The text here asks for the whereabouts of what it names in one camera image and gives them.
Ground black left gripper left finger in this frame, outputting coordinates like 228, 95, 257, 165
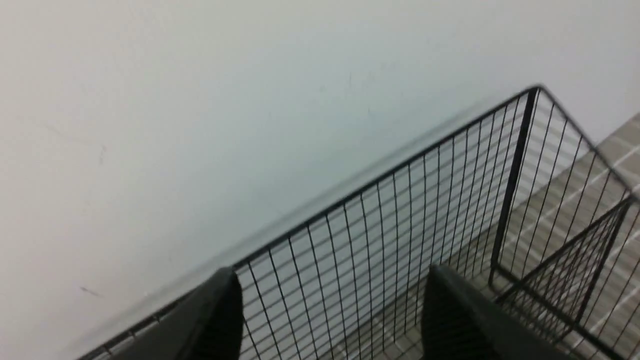
112, 267, 243, 360

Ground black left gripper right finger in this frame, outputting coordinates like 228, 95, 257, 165
421, 264, 570, 360

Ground black wire mesh rack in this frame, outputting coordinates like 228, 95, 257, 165
75, 84, 640, 360

